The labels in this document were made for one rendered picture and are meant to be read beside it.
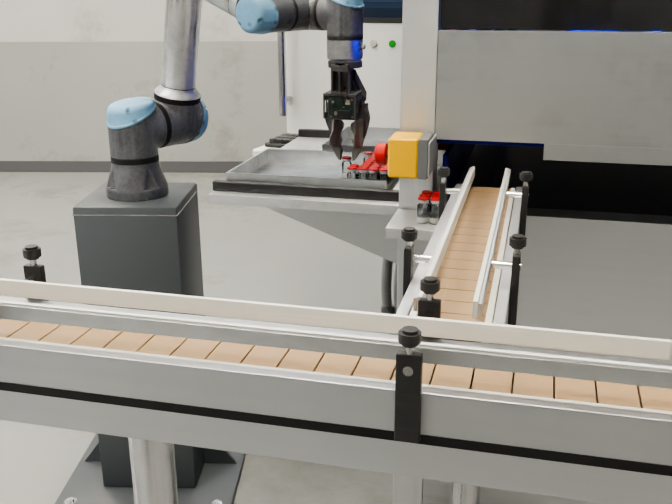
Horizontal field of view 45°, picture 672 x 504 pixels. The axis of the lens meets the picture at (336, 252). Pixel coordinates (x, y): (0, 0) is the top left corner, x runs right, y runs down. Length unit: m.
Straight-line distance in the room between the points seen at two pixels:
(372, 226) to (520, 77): 0.44
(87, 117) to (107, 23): 0.66
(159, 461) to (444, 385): 0.35
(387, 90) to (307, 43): 0.30
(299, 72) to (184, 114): 0.67
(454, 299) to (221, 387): 0.32
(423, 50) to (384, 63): 1.04
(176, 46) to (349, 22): 0.52
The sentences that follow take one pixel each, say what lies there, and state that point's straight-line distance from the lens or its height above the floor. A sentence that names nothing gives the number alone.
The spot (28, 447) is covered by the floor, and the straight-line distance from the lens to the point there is 2.62.
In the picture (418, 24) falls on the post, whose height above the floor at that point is 1.22.
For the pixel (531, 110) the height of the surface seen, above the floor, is 1.07.
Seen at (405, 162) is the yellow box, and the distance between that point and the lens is 1.46.
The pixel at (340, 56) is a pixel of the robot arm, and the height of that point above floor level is 1.15.
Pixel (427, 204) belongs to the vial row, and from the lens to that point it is 1.47.
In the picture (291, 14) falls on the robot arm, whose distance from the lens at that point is 1.71.
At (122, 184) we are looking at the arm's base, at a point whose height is 0.83.
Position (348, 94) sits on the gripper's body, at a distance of 1.70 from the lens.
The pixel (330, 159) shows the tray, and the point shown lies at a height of 0.90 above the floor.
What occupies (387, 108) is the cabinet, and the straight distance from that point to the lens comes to 2.57.
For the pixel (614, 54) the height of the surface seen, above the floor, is 1.17.
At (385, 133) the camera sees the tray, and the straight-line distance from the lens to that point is 2.23.
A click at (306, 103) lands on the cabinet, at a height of 0.92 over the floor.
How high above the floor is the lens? 1.30
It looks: 19 degrees down
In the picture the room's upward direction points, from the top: straight up
